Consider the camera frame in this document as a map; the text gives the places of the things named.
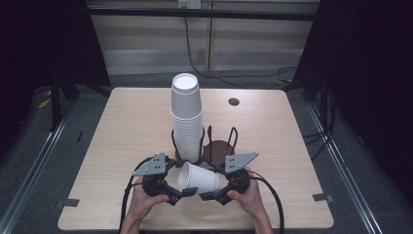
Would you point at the person's left hand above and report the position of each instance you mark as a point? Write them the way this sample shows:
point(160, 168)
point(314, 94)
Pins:
point(139, 203)

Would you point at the metal floor rail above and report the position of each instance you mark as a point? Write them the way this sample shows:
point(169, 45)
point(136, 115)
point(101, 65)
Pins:
point(35, 169)
point(344, 172)

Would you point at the small black tape strip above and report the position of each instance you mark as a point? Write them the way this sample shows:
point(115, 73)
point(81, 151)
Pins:
point(80, 136)

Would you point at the yellow tape strip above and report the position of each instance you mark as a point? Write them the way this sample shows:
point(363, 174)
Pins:
point(44, 103)

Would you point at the stack of white cups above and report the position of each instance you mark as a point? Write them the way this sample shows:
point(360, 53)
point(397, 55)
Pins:
point(186, 123)

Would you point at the person's right hand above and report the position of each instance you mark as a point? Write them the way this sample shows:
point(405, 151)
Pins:
point(251, 200)

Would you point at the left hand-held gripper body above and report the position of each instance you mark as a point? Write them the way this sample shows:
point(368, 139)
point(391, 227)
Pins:
point(154, 165)

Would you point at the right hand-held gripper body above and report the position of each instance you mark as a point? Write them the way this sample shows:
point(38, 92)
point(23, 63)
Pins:
point(238, 161)

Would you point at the black horizontal bar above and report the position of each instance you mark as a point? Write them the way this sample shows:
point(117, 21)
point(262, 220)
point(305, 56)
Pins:
point(201, 13)

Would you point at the black metal stand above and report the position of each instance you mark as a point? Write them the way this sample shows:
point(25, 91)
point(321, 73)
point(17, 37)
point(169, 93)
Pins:
point(55, 104)

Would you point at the grey tape strip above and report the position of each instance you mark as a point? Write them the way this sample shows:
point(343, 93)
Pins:
point(323, 197)
point(68, 202)

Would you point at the white wall outlet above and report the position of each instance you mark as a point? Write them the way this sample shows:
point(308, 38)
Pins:
point(190, 4)

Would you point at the white disposable paper cup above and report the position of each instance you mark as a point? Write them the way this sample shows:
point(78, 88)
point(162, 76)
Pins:
point(201, 178)

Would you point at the dark curtain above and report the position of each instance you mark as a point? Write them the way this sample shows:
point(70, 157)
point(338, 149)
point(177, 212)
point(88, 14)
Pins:
point(370, 81)
point(39, 48)

